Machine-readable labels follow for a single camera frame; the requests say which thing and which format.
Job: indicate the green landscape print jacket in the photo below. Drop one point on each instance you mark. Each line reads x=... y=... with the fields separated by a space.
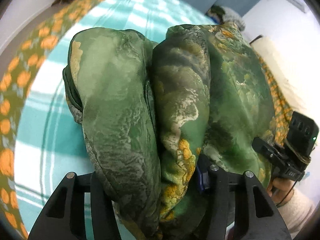
x=149 y=110

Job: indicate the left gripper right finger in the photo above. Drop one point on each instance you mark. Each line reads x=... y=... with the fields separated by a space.
x=256 y=216

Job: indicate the clothes pile on chair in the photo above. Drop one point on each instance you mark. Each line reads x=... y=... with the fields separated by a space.
x=221 y=15

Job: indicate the right hand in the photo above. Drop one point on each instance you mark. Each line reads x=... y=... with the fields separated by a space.
x=280 y=190

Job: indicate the teal plaid bed sheet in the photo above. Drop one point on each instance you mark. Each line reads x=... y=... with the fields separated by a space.
x=49 y=142

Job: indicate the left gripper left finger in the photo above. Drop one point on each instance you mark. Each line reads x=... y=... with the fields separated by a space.
x=63 y=216

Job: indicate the white sleeve forearm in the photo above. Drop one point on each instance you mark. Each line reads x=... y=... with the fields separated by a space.
x=296 y=212

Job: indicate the orange floral green quilt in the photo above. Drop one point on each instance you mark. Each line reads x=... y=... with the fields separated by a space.
x=15 y=87

